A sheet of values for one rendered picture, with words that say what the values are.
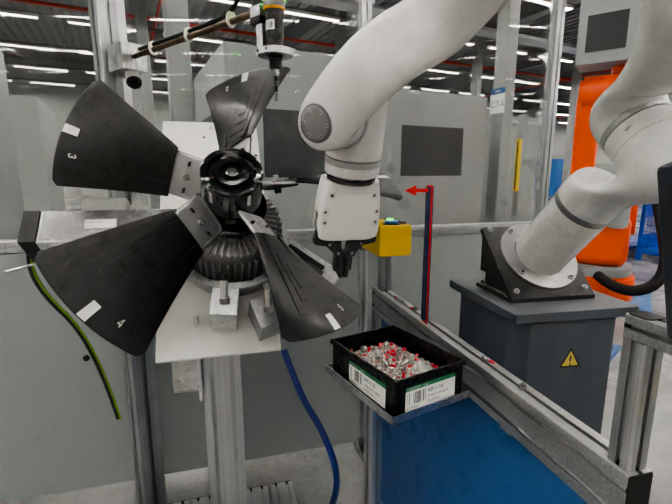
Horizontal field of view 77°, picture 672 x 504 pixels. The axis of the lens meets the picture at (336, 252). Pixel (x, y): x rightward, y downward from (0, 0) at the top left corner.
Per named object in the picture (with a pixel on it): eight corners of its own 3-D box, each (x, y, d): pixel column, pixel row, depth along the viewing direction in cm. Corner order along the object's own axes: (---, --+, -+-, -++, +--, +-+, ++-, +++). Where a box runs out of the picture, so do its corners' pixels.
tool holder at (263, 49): (243, 57, 84) (241, 3, 82) (270, 64, 90) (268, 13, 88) (274, 49, 79) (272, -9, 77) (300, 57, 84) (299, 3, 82)
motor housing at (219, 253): (183, 292, 96) (176, 264, 85) (183, 208, 107) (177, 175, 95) (284, 285, 102) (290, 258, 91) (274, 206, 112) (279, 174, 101)
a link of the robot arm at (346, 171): (373, 149, 68) (370, 167, 69) (319, 148, 66) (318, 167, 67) (392, 164, 61) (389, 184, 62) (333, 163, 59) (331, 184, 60)
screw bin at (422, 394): (329, 370, 89) (329, 338, 88) (392, 353, 98) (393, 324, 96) (394, 421, 71) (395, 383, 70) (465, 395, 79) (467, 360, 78)
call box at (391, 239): (361, 252, 136) (361, 219, 134) (390, 250, 139) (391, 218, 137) (379, 262, 121) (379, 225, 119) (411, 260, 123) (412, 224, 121)
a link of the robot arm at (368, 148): (363, 168, 58) (390, 156, 65) (375, 62, 52) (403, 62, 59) (311, 155, 61) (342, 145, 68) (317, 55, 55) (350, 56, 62)
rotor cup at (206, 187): (184, 199, 90) (176, 157, 79) (243, 174, 96) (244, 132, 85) (220, 249, 86) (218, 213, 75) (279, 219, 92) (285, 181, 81)
